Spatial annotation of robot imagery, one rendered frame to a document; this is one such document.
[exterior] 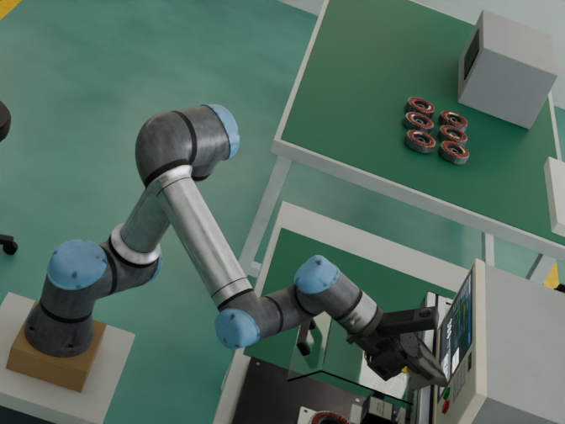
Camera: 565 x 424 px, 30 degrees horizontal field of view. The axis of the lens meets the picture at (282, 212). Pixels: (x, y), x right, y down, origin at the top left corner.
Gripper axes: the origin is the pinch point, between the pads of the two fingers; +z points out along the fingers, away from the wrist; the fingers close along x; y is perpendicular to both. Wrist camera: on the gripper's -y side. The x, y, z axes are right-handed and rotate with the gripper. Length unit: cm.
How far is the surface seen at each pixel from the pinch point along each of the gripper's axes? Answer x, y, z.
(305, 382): -38, 48, 2
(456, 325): -17.8, -1.3, 1.4
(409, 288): -96, 39, 25
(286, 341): -53, 53, -3
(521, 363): 1.3, -14.1, 5.5
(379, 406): -20.8, 28.0, 8.9
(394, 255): -111, 42, 20
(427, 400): -4.2, 8.7, 4.4
